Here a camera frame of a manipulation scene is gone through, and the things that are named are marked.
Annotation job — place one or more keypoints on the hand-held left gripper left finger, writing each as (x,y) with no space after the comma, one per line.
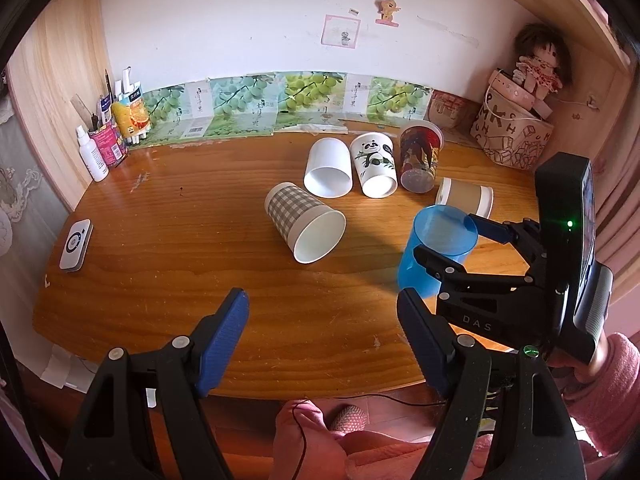
(226,340)

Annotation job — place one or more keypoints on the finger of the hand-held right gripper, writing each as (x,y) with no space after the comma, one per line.
(450,272)
(492,229)

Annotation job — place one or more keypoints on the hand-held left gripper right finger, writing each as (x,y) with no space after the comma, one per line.
(422,342)

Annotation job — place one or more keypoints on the blue plastic cup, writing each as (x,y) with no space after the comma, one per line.
(435,230)

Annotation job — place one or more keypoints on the brown sleeve paper cup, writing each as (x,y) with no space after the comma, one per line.
(465,195)

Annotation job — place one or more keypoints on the red printed plastic cup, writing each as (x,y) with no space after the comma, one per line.
(417,152)

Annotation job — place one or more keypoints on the panda print paper cup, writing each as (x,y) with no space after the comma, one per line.
(372,157)

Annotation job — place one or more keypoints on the grey checked paper cup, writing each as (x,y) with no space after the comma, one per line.
(290,210)

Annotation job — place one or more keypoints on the plain white paper cup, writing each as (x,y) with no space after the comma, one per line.
(327,157)

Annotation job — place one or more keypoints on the person's right hand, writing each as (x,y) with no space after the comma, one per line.
(567,372)

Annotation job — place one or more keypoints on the pink curtain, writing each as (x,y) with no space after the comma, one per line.
(617,200)

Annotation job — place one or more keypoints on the letter printed fabric bag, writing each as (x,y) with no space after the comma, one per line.
(505,135)

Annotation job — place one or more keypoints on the pink slipper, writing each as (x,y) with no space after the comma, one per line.
(348,417)

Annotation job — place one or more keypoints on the pink box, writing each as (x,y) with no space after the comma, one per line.
(512,91)

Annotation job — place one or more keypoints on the person's pink clad legs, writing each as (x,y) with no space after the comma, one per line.
(320,452)

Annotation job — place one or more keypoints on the white paper sheet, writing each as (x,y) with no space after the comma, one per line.
(65,372)

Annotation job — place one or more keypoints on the rag doll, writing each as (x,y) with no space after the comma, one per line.
(542,67)

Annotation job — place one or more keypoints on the white flat device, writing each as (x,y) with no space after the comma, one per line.
(75,245)

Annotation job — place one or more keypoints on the grape printed flattened carton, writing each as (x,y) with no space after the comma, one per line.
(350,95)
(220,105)

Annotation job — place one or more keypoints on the white plastic bottle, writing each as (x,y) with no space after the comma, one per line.
(94,157)

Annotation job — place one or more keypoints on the red pen holder can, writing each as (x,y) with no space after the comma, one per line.
(107,145)

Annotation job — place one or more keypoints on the orange printed carton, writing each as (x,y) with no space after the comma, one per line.
(131,117)

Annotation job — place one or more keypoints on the lace curtain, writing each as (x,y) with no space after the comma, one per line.
(25,185)

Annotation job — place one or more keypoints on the clear plastic ruler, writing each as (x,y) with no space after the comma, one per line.
(81,110)

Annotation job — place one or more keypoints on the black pencil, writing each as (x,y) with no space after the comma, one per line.
(107,85)

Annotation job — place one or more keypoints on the pony wall sticker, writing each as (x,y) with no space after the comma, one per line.
(388,10)

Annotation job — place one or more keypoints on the pink wall note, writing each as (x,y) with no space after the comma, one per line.
(341,31)

